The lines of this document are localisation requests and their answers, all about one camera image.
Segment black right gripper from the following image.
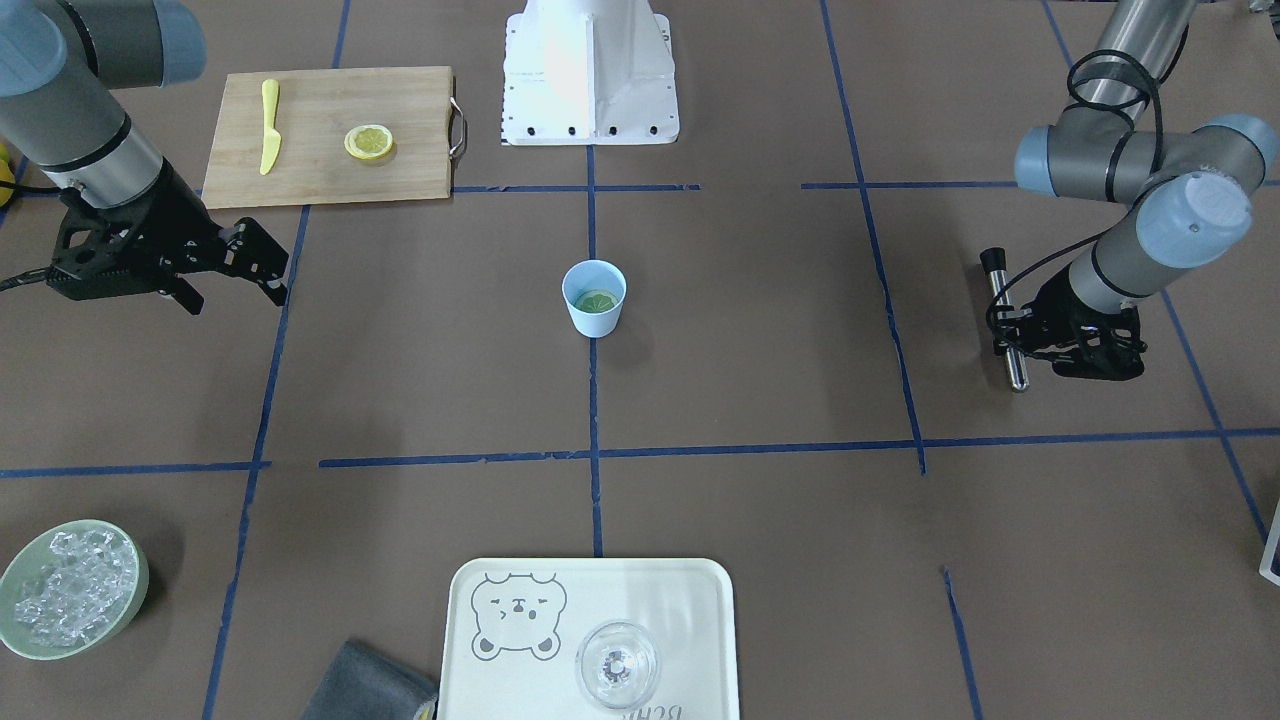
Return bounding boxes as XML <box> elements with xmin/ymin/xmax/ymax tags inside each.
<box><xmin>45</xmin><ymin>163</ymin><xmax>289</xmax><ymax>316</ymax></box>

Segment steel muddler black tip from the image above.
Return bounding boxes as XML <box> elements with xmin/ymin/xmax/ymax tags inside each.
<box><xmin>980</xmin><ymin>247</ymin><xmax>1030</xmax><ymax>393</ymax></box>

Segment grey folded cloth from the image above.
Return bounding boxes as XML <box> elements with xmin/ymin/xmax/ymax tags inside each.
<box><xmin>301</xmin><ymin>641</ymin><xmax>439</xmax><ymax>719</ymax></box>

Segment bamboo cutting board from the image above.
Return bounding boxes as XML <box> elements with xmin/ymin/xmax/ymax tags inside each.
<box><xmin>202</xmin><ymin>67</ymin><xmax>463</xmax><ymax>209</ymax></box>

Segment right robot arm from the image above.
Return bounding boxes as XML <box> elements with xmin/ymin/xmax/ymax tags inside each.
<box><xmin>1</xmin><ymin>1</ymin><xmax>289</xmax><ymax>314</ymax></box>

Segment yellow lemons at edge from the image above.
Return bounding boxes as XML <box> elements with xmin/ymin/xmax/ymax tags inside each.
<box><xmin>0</xmin><ymin>143</ymin><xmax>17</xmax><ymax>208</ymax></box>

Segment green bowl of ice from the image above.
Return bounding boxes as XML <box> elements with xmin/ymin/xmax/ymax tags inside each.
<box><xmin>1</xmin><ymin>519</ymin><xmax>150</xmax><ymax>661</ymax></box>

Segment clear wine glass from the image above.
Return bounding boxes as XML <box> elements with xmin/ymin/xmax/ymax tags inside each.
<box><xmin>576</xmin><ymin>620</ymin><xmax>660</xmax><ymax>712</ymax></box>

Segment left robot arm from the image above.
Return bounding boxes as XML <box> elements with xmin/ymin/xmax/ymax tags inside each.
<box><xmin>980</xmin><ymin>1</ymin><xmax>1277</xmax><ymax>392</ymax></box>

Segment yellow plastic knife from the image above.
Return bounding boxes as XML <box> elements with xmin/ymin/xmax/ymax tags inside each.
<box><xmin>259</xmin><ymin>77</ymin><xmax>283</xmax><ymax>176</ymax></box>

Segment lemon slice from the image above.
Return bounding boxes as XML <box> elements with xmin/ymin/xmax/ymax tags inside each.
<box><xmin>343</xmin><ymin>124</ymin><xmax>396</xmax><ymax>164</ymax></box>
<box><xmin>573</xmin><ymin>290</ymin><xmax>620</xmax><ymax>314</ymax></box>

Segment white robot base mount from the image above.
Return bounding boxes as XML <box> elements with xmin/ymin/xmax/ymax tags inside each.
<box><xmin>500</xmin><ymin>1</ymin><xmax>681</xmax><ymax>147</ymax></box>

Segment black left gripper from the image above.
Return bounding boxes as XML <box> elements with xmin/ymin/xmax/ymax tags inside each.
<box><xmin>988</xmin><ymin>268</ymin><xmax>1147</xmax><ymax>380</ymax></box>

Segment light blue cup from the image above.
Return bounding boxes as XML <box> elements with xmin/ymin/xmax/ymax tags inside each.
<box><xmin>561</xmin><ymin>259</ymin><xmax>628</xmax><ymax>340</ymax></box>

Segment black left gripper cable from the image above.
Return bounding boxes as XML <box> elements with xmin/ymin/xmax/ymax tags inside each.
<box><xmin>986</xmin><ymin>47</ymin><xmax>1166</xmax><ymax>331</ymax></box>

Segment cream bear tray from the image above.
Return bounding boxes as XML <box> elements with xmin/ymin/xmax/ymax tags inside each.
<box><xmin>435</xmin><ymin>559</ymin><xmax>741</xmax><ymax>719</ymax></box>

